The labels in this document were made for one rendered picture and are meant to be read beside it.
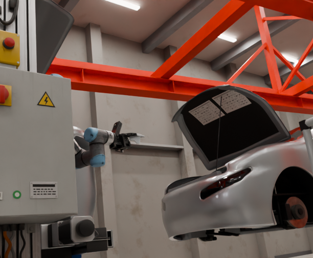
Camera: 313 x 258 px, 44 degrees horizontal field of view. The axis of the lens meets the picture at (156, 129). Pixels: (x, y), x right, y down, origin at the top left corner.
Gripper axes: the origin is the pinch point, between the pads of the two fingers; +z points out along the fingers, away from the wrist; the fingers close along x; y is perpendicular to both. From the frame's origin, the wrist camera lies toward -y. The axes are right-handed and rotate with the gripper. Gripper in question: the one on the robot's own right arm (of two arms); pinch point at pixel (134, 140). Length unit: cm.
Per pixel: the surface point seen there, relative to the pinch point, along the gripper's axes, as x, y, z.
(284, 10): 61, -168, 228
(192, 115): -104, -124, 262
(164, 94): -163, -198, 299
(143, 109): -435, -378, 606
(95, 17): -393, -586, 436
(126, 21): -355, -581, 512
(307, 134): 95, 43, -24
